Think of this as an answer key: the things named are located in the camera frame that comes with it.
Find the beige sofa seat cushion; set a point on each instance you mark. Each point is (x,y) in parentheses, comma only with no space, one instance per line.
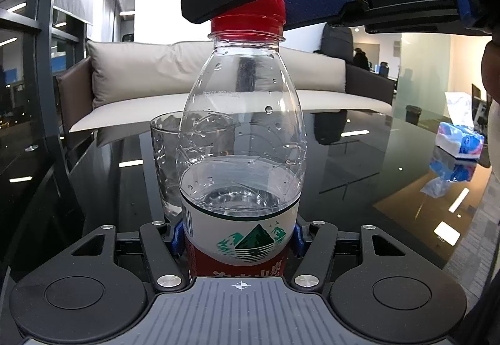
(129,114)

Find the clear glass cup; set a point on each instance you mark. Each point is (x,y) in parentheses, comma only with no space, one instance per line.
(166,165)

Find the red bottle cap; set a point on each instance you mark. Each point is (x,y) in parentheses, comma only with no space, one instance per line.
(250,19)

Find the clear plastic water bottle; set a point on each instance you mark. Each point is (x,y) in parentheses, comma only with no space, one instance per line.
(240,142)

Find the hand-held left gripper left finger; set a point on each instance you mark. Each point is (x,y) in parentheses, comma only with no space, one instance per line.
(178,236)

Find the round metal table fitting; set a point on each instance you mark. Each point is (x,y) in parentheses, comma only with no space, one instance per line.
(31,148)

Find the brown sofa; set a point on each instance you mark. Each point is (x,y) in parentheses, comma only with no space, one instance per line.
(72,95)

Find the person's right hand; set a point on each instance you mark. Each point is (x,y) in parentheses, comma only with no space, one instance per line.
(493,71)

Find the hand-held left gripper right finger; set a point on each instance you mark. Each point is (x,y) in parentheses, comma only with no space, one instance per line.
(298,239)

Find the black waste bin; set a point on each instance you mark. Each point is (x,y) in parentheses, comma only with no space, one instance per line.
(413,113)

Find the blue and white tissue pack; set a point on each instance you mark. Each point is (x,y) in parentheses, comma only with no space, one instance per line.
(461,142)

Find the beige sofa back cushion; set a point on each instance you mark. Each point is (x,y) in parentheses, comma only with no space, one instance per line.
(136,71)
(316,71)

